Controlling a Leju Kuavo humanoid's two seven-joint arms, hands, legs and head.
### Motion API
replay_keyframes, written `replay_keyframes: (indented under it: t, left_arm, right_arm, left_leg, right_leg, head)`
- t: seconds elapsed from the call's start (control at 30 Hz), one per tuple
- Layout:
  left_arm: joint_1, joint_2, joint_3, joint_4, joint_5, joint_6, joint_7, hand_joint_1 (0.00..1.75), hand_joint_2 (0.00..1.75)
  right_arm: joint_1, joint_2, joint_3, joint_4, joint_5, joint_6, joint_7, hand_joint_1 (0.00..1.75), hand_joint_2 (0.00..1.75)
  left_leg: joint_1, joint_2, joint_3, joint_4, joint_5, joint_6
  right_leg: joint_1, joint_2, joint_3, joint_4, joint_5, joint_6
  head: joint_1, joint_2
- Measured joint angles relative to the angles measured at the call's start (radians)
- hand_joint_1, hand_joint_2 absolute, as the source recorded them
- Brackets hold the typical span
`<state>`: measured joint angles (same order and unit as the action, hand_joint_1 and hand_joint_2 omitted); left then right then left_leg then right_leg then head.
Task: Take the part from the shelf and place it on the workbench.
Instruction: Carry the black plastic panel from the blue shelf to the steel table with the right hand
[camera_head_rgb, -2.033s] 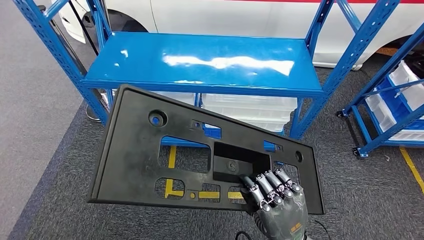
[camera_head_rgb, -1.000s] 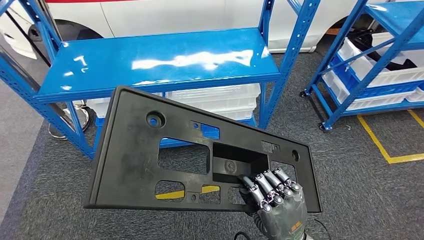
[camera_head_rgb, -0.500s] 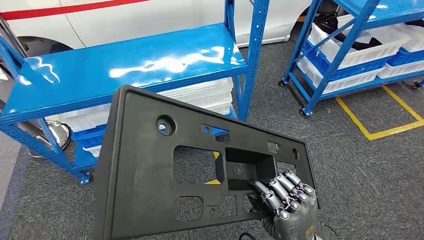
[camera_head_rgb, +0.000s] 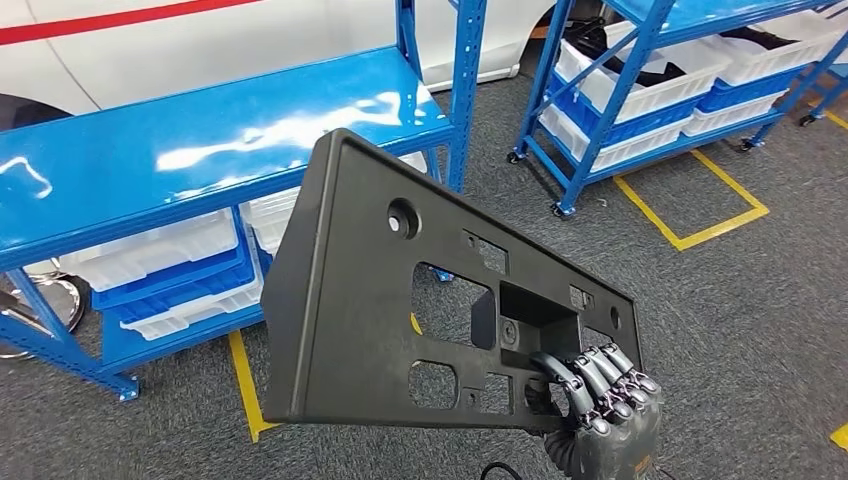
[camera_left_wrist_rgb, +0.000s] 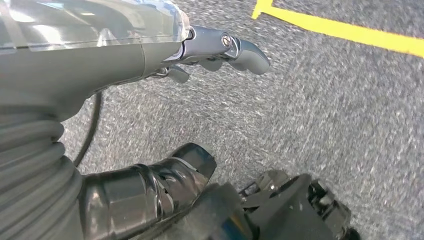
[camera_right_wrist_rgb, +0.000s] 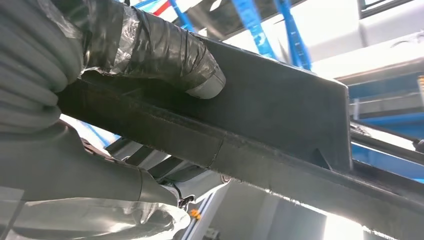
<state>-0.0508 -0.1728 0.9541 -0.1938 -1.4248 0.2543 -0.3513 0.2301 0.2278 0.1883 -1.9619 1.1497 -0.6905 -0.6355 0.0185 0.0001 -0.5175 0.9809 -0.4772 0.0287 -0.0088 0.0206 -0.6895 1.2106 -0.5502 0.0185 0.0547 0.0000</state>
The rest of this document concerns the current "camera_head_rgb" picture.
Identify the black plastic trim piece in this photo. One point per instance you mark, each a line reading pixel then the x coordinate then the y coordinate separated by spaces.
pixel 755 38
pixel 636 69

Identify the blue metal shelf rack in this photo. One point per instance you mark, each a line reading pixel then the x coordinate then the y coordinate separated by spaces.
pixel 199 132

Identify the black chrome stanchion post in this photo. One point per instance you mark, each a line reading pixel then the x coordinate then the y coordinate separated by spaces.
pixel 69 301

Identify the white car red stripe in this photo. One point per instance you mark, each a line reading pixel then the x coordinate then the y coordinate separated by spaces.
pixel 199 53

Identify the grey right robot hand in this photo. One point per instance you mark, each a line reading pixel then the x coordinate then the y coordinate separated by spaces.
pixel 623 437

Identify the blue wheeled shelf rack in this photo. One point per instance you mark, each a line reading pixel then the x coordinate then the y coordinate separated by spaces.
pixel 599 129

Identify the black plastic plate bracket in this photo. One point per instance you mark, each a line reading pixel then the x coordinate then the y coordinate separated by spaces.
pixel 344 298

